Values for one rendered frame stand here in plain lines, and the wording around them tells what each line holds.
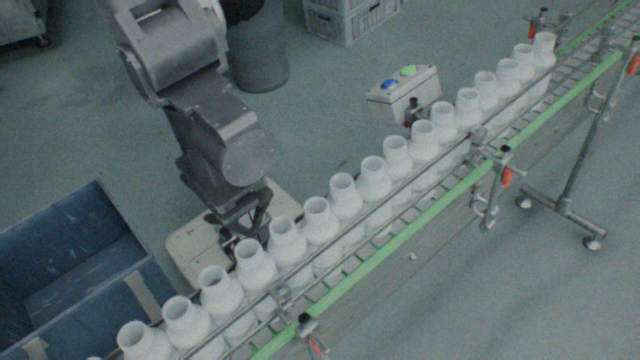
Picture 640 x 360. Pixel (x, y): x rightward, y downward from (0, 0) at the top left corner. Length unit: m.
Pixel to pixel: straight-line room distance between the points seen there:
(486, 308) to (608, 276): 0.50
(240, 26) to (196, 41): 2.24
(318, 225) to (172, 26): 0.38
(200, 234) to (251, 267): 1.25
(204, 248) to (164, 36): 1.49
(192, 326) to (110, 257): 0.71
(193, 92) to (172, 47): 0.04
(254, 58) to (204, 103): 2.36
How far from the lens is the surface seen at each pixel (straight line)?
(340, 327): 0.89
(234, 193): 0.49
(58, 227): 1.26
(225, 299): 0.66
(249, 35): 2.68
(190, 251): 1.85
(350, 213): 0.71
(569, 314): 2.00
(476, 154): 0.88
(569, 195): 2.06
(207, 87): 0.42
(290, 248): 0.67
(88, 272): 1.33
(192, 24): 0.41
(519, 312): 1.94
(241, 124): 0.38
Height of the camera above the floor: 1.68
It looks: 46 degrees down
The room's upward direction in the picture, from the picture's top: 10 degrees counter-clockwise
